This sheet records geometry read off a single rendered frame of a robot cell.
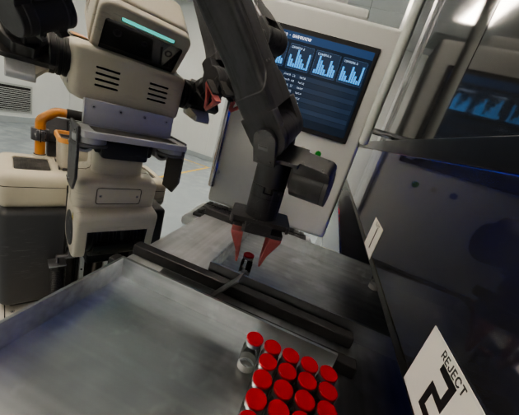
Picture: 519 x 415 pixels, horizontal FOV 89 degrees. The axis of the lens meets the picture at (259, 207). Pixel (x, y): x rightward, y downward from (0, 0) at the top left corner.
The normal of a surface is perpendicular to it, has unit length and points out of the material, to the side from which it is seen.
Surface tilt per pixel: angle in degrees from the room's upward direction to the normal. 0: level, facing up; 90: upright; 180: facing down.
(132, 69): 98
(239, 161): 90
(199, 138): 90
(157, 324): 0
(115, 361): 0
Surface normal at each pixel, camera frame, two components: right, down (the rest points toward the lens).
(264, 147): -0.48, 0.60
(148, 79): 0.59, 0.53
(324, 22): -0.18, 0.26
